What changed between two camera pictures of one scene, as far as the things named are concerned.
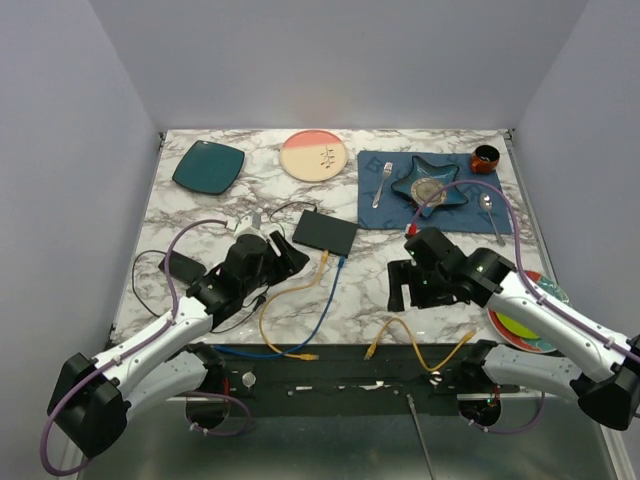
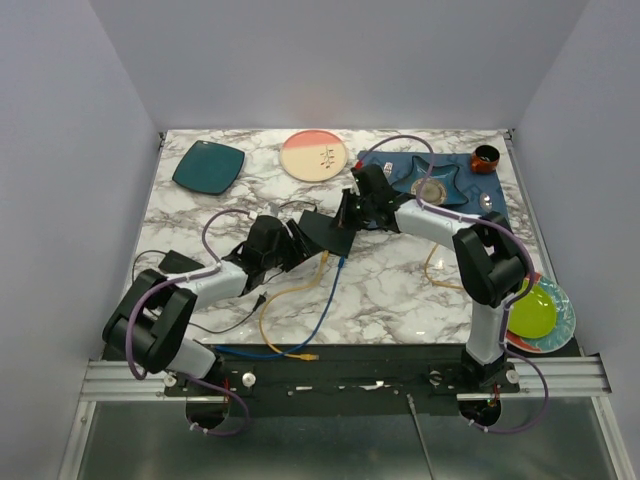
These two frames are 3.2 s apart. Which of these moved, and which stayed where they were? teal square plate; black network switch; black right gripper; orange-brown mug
Moved: black right gripper
Stayed: orange-brown mug; black network switch; teal square plate
